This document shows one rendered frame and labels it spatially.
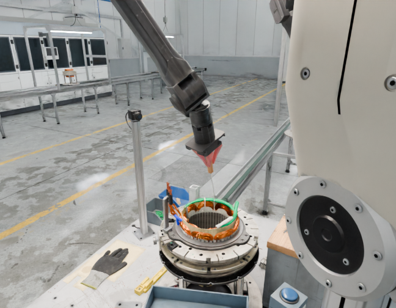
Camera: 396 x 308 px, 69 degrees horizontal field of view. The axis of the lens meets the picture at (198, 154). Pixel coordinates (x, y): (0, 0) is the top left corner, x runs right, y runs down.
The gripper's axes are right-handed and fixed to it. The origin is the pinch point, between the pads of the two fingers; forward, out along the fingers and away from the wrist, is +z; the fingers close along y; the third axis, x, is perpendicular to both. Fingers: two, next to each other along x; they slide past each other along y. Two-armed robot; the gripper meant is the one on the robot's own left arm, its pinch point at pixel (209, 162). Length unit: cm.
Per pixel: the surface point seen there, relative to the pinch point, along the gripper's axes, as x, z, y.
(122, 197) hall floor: -199, 175, -37
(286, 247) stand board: 23.7, 26.4, -2.9
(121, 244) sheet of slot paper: -45, 54, 23
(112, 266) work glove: -34, 48, 33
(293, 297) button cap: 33.1, 22.8, 10.7
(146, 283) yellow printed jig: -17, 47, 29
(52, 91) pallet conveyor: -596, 172, -134
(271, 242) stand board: 19.2, 26.6, -1.9
